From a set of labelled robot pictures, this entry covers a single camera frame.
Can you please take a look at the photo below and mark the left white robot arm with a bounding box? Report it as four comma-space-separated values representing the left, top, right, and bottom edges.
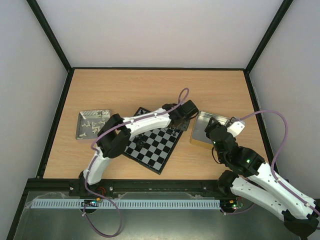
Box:
79, 100, 199, 197

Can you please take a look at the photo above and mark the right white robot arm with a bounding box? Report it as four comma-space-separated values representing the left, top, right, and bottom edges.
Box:
204, 117, 320, 240

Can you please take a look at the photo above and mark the silver tin with white pieces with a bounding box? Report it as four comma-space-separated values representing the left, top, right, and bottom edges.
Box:
75, 109, 111, 142

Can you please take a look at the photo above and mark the empty gold-rimmed metal tin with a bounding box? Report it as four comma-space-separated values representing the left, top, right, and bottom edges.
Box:
189, 111, 230, 150

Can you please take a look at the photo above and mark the black and silver chessboard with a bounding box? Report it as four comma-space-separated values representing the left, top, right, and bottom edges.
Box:
122, 107, 185, 175

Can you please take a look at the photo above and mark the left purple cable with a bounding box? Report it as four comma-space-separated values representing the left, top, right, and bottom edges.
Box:
83, 87, 190, 198

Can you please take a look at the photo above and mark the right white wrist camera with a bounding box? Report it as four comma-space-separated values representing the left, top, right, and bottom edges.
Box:
226, 117, 246, 138

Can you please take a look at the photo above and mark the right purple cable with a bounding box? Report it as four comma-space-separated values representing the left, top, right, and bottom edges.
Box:
239, 109, 320, 221

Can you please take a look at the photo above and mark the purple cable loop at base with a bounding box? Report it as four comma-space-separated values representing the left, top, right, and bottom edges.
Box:
81, 189, 123, 237

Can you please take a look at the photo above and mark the light blue slotted cable duct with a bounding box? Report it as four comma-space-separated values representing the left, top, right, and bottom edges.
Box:
30, 198, 221, 210

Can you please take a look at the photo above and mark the black aluminium frame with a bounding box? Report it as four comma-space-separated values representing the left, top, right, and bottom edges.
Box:
7, 0, 292, 240

